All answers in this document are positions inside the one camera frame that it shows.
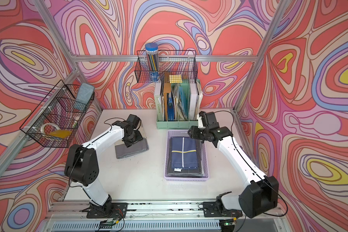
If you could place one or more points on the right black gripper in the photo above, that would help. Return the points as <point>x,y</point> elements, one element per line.
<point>193,134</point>

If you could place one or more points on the yellow card in basket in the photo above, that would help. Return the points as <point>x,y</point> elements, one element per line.
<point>62,134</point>

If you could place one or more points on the books and folders in organizer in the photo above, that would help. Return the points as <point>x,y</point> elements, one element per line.
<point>178,100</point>

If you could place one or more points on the black wire basket on left wall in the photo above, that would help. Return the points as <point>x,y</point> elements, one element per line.
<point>60,107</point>

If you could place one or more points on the lilac perforated plastic basket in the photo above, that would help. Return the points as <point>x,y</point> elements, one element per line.
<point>183,133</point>

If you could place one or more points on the grey checked pillowcase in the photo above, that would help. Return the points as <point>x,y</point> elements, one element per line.
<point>194,173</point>

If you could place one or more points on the yellow sticky note pad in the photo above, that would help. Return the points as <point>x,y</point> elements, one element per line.
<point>175,78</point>

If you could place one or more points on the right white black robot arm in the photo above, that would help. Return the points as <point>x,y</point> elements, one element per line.
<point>260,192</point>

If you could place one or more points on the black wire basket on back wall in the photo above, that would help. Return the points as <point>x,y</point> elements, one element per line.
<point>170,62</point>

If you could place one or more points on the mint green file organizer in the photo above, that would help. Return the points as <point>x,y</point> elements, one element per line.
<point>178,123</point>

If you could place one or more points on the clear tape roll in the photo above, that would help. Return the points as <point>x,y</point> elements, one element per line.
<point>49,129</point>

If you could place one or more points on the navy cloth yellow stripe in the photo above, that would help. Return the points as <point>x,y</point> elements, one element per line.
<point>184,153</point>

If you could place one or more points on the grey blue sponge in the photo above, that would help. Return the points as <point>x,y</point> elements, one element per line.
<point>85,92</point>

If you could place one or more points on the black wire basket on wall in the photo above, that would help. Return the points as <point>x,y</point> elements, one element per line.
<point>170,62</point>
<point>60,107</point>

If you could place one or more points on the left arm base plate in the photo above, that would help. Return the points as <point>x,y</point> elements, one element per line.
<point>109,210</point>

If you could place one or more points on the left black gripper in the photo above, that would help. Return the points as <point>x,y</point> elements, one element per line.
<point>139,137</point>

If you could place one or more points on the beige grey striped cloth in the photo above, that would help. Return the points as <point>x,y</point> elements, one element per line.
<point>142,146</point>

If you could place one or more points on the blue pencil tube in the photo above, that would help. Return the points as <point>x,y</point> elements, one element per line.
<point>153,61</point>

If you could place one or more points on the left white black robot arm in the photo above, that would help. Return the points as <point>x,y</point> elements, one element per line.
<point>82,166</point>

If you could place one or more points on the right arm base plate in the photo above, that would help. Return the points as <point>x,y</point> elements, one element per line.
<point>217,209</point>

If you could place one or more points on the aluminium front rail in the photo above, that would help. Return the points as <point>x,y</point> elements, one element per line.
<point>158,216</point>

